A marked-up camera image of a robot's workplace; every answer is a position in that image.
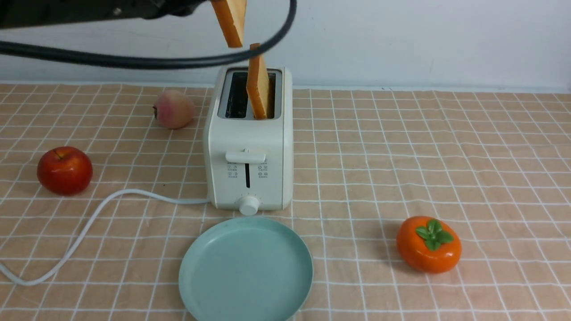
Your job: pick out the toast slice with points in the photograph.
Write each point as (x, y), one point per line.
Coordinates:
(257, 87)
(231, 18)

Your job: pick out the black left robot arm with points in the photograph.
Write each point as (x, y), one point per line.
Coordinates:
(37, 13)

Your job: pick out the white two-slot toaster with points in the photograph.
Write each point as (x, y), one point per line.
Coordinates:
(249, 162)

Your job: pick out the light green round plate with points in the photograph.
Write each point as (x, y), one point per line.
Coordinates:
(246, 269)

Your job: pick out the pink peach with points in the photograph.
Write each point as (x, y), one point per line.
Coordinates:
(174, 109)

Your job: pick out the orange persimmon with green leaves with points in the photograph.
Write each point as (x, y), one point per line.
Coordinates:
(428, 245)

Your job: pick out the orange checkered tablecloth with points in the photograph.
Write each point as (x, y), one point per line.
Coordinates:
(495, 167)

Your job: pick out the red apple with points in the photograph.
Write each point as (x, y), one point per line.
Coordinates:
(65, 171)

